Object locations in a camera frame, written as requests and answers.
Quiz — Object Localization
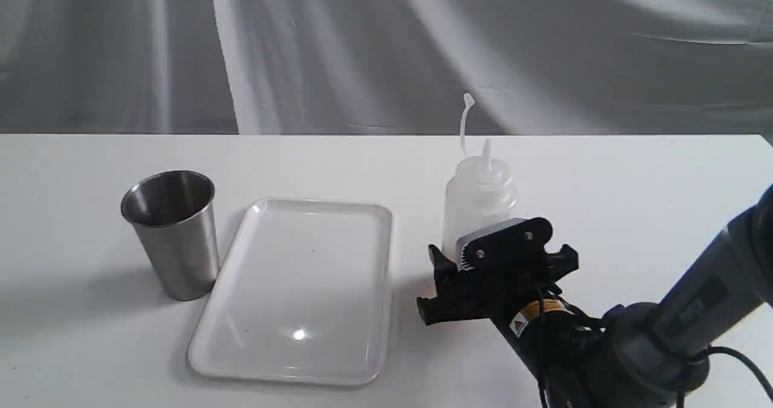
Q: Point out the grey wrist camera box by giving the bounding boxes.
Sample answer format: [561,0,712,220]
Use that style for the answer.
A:
[455,217,553,271]

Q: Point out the white rectangular plastic tray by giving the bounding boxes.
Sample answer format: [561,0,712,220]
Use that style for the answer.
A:
[187,198,394,386]

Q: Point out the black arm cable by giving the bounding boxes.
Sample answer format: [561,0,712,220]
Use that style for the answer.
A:
[534,284,773,408]

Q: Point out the stainless steel cup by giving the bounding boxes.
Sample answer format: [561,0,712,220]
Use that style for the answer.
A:
[120,170,220,301]

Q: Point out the squeeze bottle with amber liquid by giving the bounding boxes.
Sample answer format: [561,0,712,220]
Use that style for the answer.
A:
[441,94,518,268]

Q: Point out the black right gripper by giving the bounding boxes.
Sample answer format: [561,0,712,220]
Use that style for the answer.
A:
[416,244,579,330]

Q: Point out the grey draped backdrop cloth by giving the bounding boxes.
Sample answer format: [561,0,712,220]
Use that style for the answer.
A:
[1,0,771,138]

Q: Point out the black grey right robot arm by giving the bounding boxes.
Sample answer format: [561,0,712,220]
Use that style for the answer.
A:
[416,189,772,407]

